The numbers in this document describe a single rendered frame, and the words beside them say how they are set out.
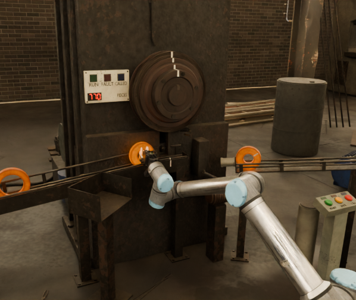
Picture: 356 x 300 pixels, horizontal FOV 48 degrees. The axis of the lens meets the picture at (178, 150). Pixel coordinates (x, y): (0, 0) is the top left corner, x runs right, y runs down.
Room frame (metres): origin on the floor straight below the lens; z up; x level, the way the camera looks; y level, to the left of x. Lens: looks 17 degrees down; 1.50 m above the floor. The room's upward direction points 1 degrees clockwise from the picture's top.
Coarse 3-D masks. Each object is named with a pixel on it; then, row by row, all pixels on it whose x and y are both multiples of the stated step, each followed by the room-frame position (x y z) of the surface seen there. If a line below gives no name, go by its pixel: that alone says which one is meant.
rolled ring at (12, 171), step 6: (6, 168) 1.96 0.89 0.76; (12, 168) 1.95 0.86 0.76; (18, 168) 1.98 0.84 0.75; (0, 174) 1.92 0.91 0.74; (6, 174) 1.93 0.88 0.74; (12, 174) 1.95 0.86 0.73; (18, 174) 1.96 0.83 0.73; (24, 174) 1.97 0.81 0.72; (0, 180) 1.92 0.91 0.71; (24, 180) 1.97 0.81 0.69; (24, 186) 1.97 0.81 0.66; (0, 192) 1.92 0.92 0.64
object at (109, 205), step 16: (96, 176) 2.01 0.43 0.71; (112, 176) 2.02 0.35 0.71; (80, 192) 1.78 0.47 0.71; (96, 192) 2.01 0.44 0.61; (112, 192) 2.02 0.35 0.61; (128, 192) 1.97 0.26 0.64; (80, 208) 1.79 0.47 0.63; (96, 208) 1.74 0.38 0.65; (112, 208) 1.85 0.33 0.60; (112, 224) 1.91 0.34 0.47; (112, 240) 1.91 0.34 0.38; (112, 256) 1.91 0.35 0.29; (112, 272) 1.90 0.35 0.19; (112, 288) 1.90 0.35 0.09
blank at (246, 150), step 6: (240, 150) 2.38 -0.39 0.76; (246, 150) 2.37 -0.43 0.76; (252, 150) 2.36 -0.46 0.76; (240, 156) 2.38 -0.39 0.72; (258, 156) 2.36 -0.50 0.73; (240, 162) 2.38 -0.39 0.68; (246, 162) 2.38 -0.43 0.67; (252, 162) 2.36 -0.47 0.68; (258, 162) 2.36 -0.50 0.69; (246, 168) 2.37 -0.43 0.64; (252, 168) 2.36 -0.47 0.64
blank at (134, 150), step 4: (136, 144) 2.27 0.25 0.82; (140, 144) 2.27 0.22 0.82; (144, 144) 2.28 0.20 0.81; (148, 144) 2.29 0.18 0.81; (132, 148) 2.25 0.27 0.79; (136, 148) 2.26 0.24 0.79; (144, 148) 2.28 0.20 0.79; (148, 148) 2.29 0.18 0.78; (152, 148) 2.30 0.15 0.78; (132, 152) 2.24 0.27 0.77; (136, 152) 2.25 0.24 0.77; (132, 156) 2.24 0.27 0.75; (136, 156) 2.25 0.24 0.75; (132, 160) 2.24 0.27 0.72; (136, 160) 2.25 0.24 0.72
